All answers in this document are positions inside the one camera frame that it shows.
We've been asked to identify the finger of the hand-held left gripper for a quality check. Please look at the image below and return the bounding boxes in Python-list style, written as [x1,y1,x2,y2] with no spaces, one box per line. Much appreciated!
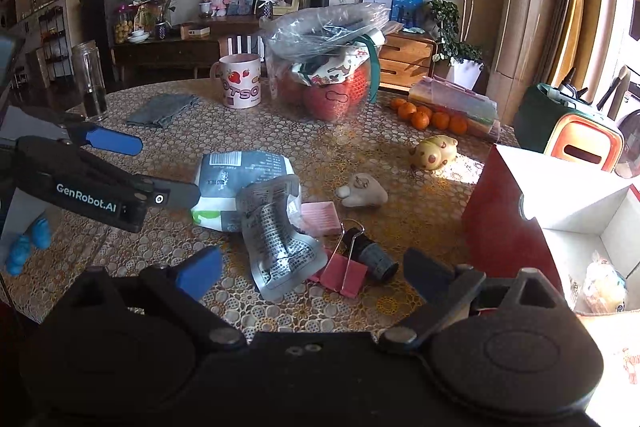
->
[131,174,202,212]
[59,114,144,156]

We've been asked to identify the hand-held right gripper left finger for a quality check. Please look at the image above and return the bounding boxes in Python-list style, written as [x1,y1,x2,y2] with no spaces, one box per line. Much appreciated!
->
[65,247,247,352]

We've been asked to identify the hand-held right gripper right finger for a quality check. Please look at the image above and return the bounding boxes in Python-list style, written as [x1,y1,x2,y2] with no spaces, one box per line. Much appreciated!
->
[379,248,574,354]

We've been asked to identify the small black cylinder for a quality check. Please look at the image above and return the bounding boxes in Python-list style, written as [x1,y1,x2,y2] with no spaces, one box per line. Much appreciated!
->
[350,227,400,283]

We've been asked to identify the white green wet wipes packet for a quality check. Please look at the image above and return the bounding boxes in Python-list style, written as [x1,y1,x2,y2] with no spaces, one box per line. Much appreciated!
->
[190,150,301,233]

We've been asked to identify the pink binder clip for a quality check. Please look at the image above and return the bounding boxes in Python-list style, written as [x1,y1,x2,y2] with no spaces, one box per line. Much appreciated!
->
[307,219,368,299]

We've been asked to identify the silver foil pouch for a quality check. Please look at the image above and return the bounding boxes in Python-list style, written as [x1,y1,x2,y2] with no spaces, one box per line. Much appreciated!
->
[235,175,328,301]

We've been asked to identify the red cardboard box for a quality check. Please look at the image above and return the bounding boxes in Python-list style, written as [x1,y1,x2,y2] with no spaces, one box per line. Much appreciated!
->
[461,143,640,315]

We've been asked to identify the patterned desktop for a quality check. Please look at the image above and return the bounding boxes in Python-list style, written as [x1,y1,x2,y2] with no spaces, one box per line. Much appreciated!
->
[0,77,521,325]

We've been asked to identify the person's left hand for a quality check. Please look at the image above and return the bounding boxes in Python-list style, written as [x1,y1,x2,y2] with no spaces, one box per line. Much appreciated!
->
[0,189,54,279]

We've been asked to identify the grey cloth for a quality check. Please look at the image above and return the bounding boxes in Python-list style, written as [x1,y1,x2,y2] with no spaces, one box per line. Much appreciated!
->
[125,93,201,129]

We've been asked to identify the tall glass jar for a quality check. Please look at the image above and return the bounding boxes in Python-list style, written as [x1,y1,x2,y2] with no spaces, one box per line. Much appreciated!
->
[71,40,109,122]

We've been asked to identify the dark low console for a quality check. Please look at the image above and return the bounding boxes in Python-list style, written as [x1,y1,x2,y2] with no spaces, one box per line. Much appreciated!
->
[111,18,266,75]

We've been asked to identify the beige stone figurine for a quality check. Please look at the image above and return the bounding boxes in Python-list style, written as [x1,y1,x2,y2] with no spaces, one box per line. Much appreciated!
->
[335,173,389,208]

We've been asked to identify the pink lid snack jar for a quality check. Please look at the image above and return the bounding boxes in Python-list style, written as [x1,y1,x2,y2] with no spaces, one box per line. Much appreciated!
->
[114,4,137,45]

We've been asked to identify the small plant in dark pot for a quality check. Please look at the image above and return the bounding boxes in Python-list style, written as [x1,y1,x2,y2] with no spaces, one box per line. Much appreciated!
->
[137,0,178,40]

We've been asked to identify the tall dark cabinet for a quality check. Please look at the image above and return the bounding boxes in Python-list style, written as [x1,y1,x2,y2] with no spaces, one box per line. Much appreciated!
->
[79,0,136,78]

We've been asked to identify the yellow pig toy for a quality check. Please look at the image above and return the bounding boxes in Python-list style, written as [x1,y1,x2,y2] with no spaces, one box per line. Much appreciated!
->
[409,135,459,170]

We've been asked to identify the white strawberry print mug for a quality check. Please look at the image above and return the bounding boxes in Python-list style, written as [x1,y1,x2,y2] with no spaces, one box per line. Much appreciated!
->
[210,53,262,109]

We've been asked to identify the pile of oranges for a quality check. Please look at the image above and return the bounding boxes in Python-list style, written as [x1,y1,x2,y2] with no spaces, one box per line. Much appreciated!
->
[389,97,469,136]

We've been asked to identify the white slatted chair back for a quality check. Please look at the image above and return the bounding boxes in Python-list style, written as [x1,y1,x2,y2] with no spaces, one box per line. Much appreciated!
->
[218,34,266,60]

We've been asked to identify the clear wrapped bun packet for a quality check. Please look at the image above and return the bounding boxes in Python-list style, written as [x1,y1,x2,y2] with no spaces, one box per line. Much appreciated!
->
[581,256,629,314]

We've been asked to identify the stack of colourful folders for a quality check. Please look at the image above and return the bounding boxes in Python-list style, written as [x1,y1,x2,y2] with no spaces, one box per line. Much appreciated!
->
[407,76,502,142]

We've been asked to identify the clear plastic jar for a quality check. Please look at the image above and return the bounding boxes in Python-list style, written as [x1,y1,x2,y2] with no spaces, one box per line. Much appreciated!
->
[265,34,383,124]

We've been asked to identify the orange green chair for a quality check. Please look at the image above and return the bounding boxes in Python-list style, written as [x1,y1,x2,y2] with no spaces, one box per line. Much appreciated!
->
[512,82,626,172]

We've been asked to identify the wooden drawer cabinet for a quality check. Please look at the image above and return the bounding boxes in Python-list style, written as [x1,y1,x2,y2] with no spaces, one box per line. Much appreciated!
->
[377,31,438,92]

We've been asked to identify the white black handheld device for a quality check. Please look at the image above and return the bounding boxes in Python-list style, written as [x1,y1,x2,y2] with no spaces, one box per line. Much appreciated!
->
[547,68,588,105]

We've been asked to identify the wooden brush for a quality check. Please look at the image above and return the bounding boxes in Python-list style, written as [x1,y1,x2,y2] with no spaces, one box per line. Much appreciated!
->
[597,66,632,110]

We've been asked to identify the blue picture board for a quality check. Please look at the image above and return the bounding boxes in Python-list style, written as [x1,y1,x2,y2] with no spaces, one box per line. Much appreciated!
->
[390,0,425,25]

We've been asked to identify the beige floor air conditioner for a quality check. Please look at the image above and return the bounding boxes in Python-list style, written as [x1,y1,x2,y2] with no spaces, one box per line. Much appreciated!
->
[487,0,561,110]

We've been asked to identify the black wire rack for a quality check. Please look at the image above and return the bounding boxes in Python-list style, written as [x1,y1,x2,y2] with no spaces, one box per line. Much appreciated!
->
[37,7,71,80]

